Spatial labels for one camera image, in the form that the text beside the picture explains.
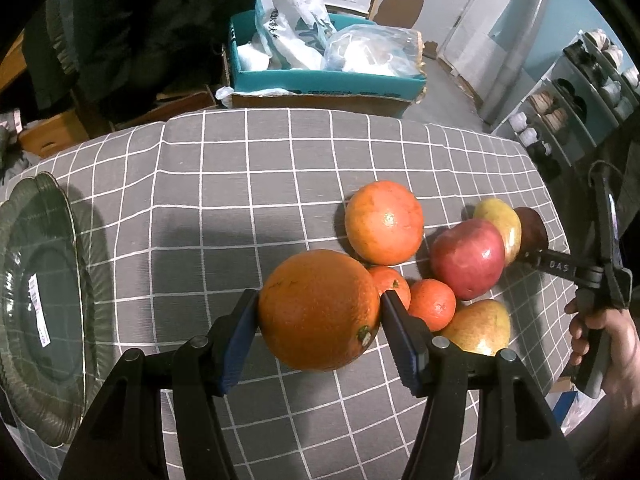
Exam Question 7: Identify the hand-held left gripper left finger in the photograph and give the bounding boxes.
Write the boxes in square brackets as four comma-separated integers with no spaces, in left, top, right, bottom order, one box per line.
[59,288,261,480]

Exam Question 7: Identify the red apple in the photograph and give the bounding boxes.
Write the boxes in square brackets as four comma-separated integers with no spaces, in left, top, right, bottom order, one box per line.
[430,219,507,302]

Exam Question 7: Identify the grey checked tablecloth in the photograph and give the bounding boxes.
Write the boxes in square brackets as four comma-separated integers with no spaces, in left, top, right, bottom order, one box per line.
[0,108,581,480]

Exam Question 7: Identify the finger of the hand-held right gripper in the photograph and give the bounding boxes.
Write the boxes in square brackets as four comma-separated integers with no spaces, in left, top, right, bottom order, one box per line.
[519,248,551,272]

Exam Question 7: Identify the dark fruit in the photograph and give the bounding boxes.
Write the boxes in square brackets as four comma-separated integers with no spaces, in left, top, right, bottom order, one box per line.
[514,207,549,261]

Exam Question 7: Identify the teal cardboard box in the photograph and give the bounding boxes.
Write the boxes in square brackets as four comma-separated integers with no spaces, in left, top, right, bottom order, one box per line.
[220,10,428,120]

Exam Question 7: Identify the large orange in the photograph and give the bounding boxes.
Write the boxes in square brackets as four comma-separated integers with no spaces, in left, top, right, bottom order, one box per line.
[257,250,383,373]

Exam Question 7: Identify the grey shoe rack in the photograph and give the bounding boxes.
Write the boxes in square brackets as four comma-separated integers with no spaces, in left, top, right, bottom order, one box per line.
[492,30,640,171]

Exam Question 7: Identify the small tangerine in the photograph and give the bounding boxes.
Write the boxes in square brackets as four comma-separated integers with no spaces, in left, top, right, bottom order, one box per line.
[367,265,412,311]
[407,278,457,333]

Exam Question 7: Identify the dark hanging jackets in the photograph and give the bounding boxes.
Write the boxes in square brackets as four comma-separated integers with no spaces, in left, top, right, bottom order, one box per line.
[25,0,261,126]

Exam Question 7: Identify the wooden drawer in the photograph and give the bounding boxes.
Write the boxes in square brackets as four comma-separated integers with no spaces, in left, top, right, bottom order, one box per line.
[17,109,92,159]

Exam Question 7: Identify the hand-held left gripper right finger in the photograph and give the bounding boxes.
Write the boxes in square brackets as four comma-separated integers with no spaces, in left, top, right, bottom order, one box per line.
[380,290,583,480]

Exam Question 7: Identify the person's right hand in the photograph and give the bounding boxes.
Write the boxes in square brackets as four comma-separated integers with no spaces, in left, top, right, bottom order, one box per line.
[565,301,640,412]

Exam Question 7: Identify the clear plastic bag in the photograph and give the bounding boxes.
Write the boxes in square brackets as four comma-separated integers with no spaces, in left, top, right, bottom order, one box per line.
[322,24,426,78]

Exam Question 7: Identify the reddish speckled orange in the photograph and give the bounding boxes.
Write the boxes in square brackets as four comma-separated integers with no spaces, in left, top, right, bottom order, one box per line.
[344,180,426,267]

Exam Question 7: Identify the white printed plastic bag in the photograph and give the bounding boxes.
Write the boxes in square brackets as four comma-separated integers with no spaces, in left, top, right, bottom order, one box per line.
[235,0,341,71]

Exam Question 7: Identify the yellow pear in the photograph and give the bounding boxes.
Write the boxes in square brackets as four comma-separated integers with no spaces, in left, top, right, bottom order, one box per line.
[440,299,512,357]
[472,198,523,267]

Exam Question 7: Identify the scalloped glass plate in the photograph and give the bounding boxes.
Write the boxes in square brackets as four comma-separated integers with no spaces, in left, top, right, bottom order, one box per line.
[0,172,103,448]

